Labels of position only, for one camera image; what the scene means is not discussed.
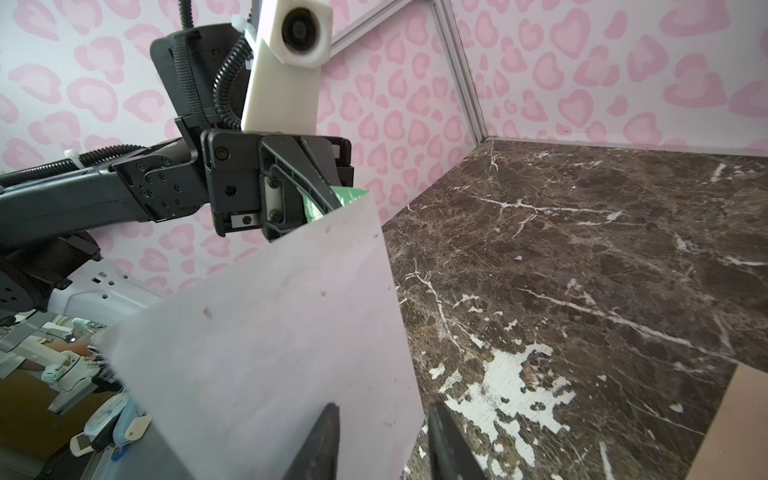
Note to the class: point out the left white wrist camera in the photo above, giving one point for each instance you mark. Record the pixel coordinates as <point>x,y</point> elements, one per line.
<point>290,42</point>

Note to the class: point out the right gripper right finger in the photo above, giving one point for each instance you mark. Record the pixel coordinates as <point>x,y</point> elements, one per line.
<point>449,454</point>

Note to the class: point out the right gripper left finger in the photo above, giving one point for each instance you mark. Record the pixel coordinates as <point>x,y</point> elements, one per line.
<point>317,459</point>

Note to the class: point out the left rear aluminium post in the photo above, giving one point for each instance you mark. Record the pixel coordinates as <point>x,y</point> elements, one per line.
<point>448,32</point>

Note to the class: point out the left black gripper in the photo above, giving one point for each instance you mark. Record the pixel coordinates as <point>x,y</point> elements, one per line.
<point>268,181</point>

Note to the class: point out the green floral letter paper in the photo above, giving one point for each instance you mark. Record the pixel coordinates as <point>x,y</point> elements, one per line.
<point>235,370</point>

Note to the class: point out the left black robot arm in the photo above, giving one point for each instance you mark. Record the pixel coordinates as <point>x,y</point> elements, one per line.
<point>46,223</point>

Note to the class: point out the pink envelope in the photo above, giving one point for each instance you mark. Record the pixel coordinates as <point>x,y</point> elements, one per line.
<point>735,446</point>

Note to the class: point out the aluminium frame diagonal bar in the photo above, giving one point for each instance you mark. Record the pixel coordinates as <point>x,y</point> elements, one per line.
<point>367,22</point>

